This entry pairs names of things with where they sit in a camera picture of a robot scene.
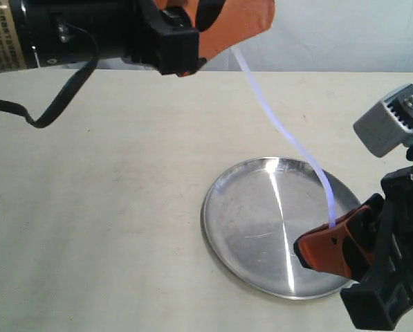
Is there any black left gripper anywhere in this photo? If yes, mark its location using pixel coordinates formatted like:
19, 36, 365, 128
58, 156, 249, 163
125, 0, 275, 77

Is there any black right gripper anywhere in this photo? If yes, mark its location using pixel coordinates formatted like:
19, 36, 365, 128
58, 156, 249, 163
293, 166, 413, 331

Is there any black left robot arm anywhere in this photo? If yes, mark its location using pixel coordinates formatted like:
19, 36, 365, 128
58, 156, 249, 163
0, 1, 275, 76

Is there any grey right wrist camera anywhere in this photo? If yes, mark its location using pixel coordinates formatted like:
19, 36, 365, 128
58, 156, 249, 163
353, 83, 413, 161

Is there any round silver metal plate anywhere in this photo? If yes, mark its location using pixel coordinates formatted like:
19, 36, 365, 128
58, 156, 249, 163
201, 156, 352, 300

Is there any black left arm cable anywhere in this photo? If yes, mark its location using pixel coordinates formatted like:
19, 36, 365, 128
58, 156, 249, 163
0, 22, 100, 129

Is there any translucent white plastic straw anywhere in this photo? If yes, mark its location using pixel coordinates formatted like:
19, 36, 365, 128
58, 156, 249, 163
230, 46, 336, 228

